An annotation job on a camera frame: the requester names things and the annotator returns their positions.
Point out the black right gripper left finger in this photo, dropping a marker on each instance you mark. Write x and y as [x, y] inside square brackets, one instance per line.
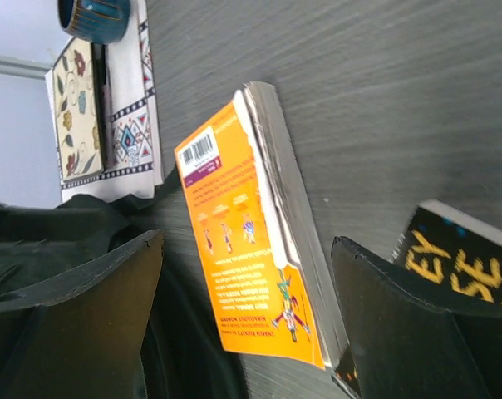
[79, 334]

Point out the black fabric backpack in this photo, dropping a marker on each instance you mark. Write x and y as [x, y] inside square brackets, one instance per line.
[180, 356]

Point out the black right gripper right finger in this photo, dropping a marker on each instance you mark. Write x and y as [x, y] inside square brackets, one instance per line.
[411, 339]

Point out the square floral ceramic plate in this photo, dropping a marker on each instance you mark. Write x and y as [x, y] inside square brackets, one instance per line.
[75, 112]

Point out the blue ceramic mug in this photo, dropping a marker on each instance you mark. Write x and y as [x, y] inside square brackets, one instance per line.
[98, 21]

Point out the orange paperback book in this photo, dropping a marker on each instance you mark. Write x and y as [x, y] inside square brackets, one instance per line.
[263, 262]

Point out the black comic cover book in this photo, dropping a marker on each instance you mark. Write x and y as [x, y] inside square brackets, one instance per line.
[450, 249]

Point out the white patterned placemat cloth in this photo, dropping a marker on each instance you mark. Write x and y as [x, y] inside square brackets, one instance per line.
[129, 134]

